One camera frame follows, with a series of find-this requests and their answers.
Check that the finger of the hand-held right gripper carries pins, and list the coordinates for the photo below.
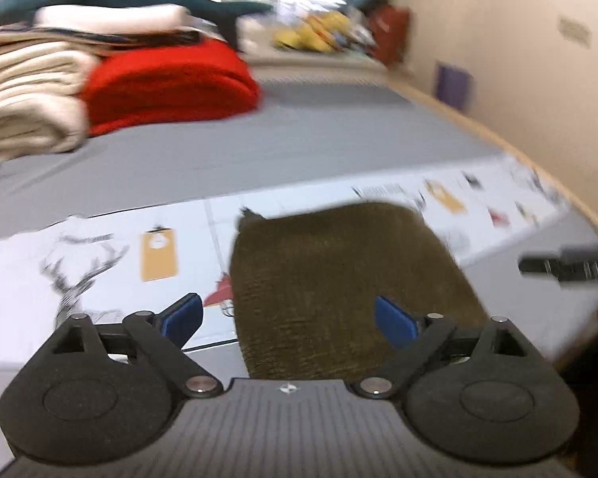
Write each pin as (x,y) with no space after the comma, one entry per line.
(578,266)

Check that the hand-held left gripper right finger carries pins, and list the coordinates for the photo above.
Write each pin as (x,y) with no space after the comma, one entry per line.
(396,323)

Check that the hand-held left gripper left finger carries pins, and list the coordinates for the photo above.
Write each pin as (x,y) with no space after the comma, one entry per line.
(184,316)

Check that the olive brown knit sweater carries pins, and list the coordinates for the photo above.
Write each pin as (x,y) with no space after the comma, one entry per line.
(339,284)

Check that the white printed bed sheet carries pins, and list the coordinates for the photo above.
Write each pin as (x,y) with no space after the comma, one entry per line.
(199,229)

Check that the red folded blanket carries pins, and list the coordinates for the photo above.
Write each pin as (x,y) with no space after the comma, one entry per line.
(169,89)

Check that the cream fleece folded blanket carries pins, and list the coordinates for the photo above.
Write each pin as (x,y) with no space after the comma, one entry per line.
(25,99)

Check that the beige window sill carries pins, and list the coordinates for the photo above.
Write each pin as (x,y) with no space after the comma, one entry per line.
(319,63)

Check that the white plush bear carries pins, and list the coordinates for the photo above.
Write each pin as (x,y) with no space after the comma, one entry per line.
(259,35)

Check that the yellow orange plush toy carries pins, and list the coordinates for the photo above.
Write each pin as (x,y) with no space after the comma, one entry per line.
(296,40)

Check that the white folded blanket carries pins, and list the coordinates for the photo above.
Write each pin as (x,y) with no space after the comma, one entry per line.
(109,17)

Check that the yellow plush bear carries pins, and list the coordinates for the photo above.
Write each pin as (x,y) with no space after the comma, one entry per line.
(331,22)

